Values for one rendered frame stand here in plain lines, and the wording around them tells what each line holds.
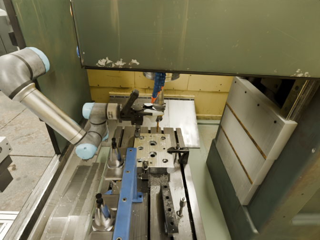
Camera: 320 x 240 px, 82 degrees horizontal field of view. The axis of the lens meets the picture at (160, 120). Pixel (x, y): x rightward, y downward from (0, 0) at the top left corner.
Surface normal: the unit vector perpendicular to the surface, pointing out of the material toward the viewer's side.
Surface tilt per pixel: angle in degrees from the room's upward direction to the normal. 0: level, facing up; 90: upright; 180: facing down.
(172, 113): 24
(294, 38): 90
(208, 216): 0
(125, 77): 90
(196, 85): 90
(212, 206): 0
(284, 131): 90
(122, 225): 0
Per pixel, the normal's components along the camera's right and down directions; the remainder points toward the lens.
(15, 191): 0.07, -0.83
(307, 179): 0.04, 0.56
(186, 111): 0.07, -0.53
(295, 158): -1.00, -0.03
